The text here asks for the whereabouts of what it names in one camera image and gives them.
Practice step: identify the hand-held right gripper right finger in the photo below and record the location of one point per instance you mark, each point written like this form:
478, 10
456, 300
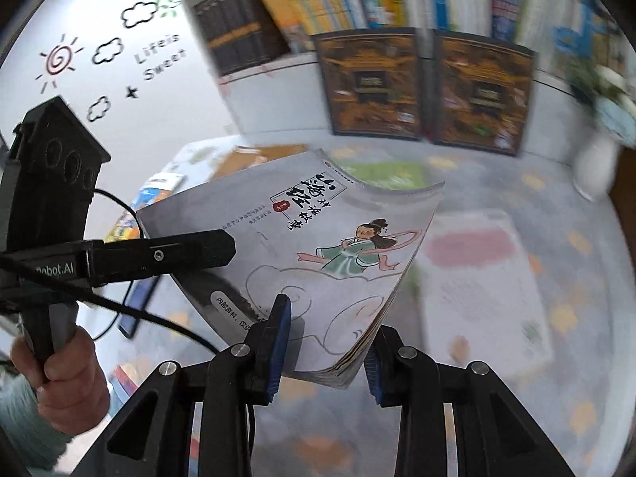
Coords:
373, 380

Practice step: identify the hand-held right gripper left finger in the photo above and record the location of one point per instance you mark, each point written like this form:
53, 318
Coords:
278, 343

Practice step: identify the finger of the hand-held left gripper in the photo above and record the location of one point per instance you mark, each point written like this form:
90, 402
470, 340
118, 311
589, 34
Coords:
169, 256

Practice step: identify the grey paperback book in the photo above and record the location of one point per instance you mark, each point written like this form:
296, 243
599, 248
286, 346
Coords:
278, 258

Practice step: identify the person's left forearm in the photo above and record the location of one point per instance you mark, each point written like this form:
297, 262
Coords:
25, 437

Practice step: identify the row of colourful children's books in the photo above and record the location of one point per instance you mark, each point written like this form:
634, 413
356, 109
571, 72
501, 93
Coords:
323, 0

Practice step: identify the row of thin pale books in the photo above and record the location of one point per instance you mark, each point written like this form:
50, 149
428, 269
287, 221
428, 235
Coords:
502, 0

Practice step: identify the person's left hand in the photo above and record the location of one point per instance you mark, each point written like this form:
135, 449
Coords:
69, 382

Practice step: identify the dark blue flat object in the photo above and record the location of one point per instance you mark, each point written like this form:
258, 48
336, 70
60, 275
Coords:
136, 308

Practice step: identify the white book with pink band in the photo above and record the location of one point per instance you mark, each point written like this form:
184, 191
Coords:
477, 298

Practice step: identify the white bookshelf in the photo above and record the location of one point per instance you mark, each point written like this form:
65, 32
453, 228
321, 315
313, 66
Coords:
278, 99

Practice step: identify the green picture book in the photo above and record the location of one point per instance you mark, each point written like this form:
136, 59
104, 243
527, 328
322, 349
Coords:
392, 174

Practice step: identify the row of dark hardcover volumes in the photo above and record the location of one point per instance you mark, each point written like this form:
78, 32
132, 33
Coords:
233, 30

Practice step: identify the dark ornate encyclopedia book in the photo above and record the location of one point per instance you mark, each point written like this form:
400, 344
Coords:
482, 94
367, 84

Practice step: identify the white ribbed vase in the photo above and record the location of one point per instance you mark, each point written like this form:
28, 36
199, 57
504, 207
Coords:
594, 169

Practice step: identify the wooden cabinet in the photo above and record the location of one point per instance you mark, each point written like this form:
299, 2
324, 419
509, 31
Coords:
625, 174

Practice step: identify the artificial flower bouquet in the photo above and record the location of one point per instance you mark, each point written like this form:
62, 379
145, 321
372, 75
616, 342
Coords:
616, 109

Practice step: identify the wall sticker decoration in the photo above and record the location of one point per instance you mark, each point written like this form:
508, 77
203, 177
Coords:
131, 92

